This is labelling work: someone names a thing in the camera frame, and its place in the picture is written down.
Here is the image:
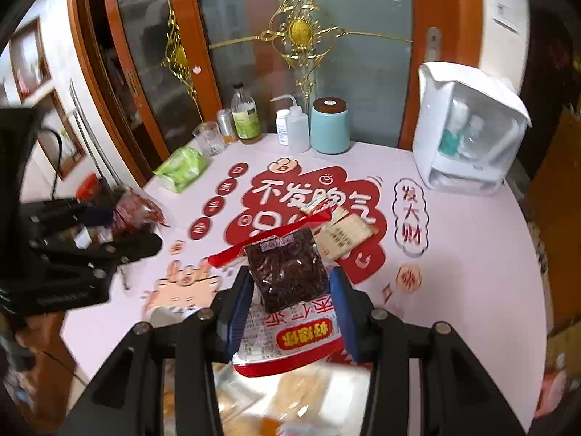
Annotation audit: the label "pink stool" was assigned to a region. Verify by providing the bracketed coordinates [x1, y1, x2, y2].
[534, 370, 567, 418]

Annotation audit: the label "red white snack bag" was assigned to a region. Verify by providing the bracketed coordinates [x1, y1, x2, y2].
[207, 210, 346, 379]

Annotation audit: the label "small red candy wrapper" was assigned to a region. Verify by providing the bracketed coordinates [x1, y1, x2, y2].
[299, 196, 336, 217]

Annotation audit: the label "white plastic bin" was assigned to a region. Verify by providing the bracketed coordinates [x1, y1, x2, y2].
[149, 305, 378, 436]

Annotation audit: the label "green tissue pack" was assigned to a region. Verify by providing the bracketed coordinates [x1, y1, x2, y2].
[154, 146, 208, 193]

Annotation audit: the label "red lid jar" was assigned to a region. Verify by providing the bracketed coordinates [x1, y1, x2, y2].
[75, 173, 101, 201]

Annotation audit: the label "beige soda cracker pack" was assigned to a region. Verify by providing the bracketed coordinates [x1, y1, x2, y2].
[314, 207, 378, 261]

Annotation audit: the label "clear drinking glass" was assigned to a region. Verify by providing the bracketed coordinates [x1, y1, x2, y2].
[193, 121, 227, 158]

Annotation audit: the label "person left hand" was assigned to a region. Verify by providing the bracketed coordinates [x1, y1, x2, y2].
[16, 312, 65, 356]

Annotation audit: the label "red mixed nut packet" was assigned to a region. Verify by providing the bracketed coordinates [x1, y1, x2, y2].
[110, 188, 170, 239]

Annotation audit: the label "green label glass bottle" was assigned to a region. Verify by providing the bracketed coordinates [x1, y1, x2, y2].
[231, 82, 262, 144]

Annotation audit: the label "white squeeze bottle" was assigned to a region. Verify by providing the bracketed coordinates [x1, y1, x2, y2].
[270, 94, 310, 153]

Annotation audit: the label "small white pill bottle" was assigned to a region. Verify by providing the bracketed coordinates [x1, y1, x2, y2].
[276, 109, 289, 146]

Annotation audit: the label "teal canister brown lid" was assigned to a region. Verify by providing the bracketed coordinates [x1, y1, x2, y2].
[310, 97, 350, 154]

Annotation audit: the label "white storage cabinet box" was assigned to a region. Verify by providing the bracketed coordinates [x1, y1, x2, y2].
[413, 62, 532, 195]

